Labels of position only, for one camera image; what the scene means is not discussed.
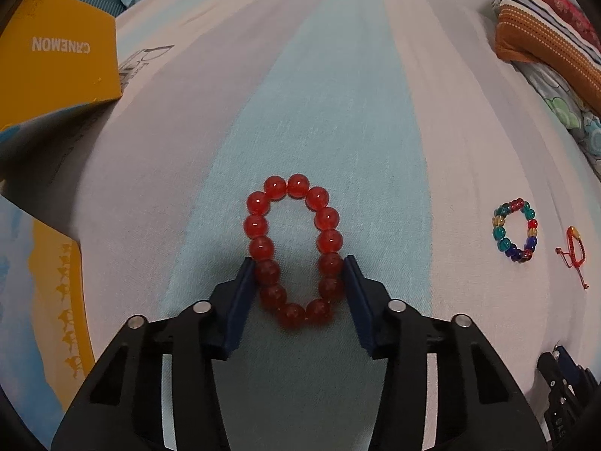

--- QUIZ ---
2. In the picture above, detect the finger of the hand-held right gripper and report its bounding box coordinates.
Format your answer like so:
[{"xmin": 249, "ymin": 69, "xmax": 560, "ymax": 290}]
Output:
[
  {"xmin": 538, "ymin": 351, "xmax": 577, "ymax": 407},
  {"xmin": 554, "ymin": 345, "xmax": 601, "ymax": 388}
]

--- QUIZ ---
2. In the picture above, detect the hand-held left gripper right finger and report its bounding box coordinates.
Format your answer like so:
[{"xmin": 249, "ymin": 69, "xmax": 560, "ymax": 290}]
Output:
[{"xmin": 345, "ymin": 254, "xmax": 548, "ymax": 451}]

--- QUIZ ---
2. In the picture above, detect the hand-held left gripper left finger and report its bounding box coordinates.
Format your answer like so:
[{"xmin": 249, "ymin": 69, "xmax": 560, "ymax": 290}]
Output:
[{"xmin": 51, "ymin": 257, "xmax": 257, "ymax": 451}]

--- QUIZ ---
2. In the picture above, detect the red bead bracelet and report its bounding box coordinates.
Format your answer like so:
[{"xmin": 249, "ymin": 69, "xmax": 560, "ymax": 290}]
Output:
[{"xmin": 243, "ymin": 174, "xmax": 346, "ymax": 333}]

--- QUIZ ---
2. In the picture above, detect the blue and yellow cardboard box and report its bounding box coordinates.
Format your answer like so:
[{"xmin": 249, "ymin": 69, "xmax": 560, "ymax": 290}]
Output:
[{"xmin": 0, "ymin": 0, "xmax": 124, "ymax": 433}]

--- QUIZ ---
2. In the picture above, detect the striped pillow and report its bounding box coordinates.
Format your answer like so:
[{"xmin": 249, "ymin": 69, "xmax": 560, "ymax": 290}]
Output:
[{"xmin": 495, "ymin": 0, "xmax": 601, "ymax": 77}]

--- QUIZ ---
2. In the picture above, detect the small red cord bracelet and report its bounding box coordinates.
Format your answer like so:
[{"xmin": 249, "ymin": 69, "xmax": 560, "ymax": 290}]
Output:
[{"xmin": 555, "ymin": 226, "xmax": 590, "ymax": 290}]

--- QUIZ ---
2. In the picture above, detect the multicolour bead bracelet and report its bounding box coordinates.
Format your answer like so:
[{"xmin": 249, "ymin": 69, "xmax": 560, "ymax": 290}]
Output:
[{"xmin": 492, "ymin": 198, "xmax": 539, "ymax": 264}]

